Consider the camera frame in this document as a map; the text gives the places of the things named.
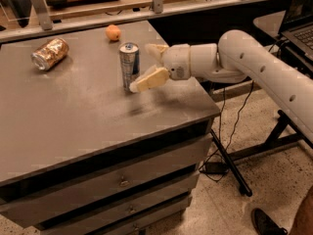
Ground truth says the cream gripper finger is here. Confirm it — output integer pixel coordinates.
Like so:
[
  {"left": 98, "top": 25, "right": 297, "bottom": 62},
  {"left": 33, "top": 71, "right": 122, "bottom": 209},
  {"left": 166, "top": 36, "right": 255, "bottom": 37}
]
[
  {"left": 145, "top": 43, "right": 169, "bottom": 64},
  {"left": 129, "top": 66, "right": 170, "bottom": 93}
]

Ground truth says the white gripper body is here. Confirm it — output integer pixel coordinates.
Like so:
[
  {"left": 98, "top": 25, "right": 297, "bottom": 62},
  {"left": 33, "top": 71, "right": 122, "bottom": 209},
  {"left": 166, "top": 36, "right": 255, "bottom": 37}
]
[{"left": 162, "top": 44, "right": 191, "bottom": 80}]

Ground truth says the silver blue redbull can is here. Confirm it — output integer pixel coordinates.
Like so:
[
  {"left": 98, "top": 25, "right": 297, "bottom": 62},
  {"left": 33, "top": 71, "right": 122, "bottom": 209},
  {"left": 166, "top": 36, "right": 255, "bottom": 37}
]
[{"left": 118, "top": 42, "right": 140, "bottom": 91}]

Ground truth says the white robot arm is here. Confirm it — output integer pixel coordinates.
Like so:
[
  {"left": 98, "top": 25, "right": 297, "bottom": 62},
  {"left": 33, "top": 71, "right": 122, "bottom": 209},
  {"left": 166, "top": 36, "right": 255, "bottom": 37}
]
[{"left": 130, "top": 30, "right": 313, "bottom": 141}]

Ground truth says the gold crushed soda can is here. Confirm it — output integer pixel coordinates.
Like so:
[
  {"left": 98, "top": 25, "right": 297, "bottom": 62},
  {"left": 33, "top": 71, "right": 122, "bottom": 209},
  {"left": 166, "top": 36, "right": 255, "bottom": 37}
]
[{"left": 30, "top": 38, "right": 69, "bottom": 71}]

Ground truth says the orange fruit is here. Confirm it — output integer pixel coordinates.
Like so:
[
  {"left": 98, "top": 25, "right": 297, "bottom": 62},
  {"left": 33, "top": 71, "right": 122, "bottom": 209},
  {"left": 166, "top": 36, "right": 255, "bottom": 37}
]
[{"left": 105, "top": 24, "right": 121, "bottom": 41}]

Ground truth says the black power adapter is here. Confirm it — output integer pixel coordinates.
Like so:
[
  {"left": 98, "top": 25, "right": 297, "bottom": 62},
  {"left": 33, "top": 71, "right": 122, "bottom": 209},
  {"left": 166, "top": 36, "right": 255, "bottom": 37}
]
[{"left": 203, "top": 162, "right": 228, "bottom": 174}]

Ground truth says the grey drawer cabinet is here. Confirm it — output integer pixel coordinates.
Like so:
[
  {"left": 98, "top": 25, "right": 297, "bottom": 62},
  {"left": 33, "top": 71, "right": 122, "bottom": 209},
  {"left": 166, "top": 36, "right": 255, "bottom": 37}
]
[{"left": 0, "top": 20, "right": 222, "bottom": 235}]

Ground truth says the black laptop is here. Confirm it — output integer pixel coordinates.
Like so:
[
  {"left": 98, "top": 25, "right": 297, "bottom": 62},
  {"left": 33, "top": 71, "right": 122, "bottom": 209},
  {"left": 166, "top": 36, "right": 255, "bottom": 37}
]
[{"left": 279, "top": 0, "right": 313, "bottom": 61}]

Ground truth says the black metal table leg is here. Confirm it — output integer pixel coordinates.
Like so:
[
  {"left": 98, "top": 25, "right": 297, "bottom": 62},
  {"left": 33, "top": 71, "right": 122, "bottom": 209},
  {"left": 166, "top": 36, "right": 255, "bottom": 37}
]
[{"left": 211, "top": 110, "right": 313, "bottom": 197}]

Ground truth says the middle drawer front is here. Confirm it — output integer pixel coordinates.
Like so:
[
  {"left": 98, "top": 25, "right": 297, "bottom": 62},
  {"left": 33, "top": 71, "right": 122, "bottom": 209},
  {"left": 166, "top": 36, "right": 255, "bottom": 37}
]
[{"left": 40, "top": 166, "right": 199, "bottom": 235}]

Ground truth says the drawer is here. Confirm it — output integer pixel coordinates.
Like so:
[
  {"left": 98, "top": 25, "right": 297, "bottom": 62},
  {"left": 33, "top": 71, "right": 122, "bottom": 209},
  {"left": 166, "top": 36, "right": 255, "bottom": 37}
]
[
  {"left": 40, "top": 166, "right": 199, "bottom": 235},
  {"left": 1, "top": 135, "right": 211, "bottom": 227},
  {"left": 96, "top": 194, "right": 192, "bottom": 235}
]

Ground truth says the bottom drawer front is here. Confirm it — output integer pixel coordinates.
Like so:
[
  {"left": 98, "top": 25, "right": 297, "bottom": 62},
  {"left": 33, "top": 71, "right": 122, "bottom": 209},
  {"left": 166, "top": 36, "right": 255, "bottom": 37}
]
[{"left": 96, "top": 194, "right": 192, "bottom": 235}]

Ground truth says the black shoe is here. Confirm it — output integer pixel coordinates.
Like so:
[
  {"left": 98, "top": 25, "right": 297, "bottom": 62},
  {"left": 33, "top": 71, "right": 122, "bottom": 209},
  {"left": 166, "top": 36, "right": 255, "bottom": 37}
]
[{"left": 251, "top": 209, "right": 288, "bottom": 235}]

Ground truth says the top drawer front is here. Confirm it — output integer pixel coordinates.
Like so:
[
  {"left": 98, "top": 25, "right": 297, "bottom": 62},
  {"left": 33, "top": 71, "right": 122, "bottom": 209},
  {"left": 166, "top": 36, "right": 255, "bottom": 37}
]
[{"left": 1, "top": 135, "right": 211, "bottom": 227}]

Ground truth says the metal railing frame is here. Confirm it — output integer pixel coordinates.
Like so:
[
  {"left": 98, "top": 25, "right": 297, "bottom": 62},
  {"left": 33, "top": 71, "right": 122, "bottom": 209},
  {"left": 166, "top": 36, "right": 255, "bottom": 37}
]
[{"left": 0, "top": 0, "right": 272, "bottom": 44}]

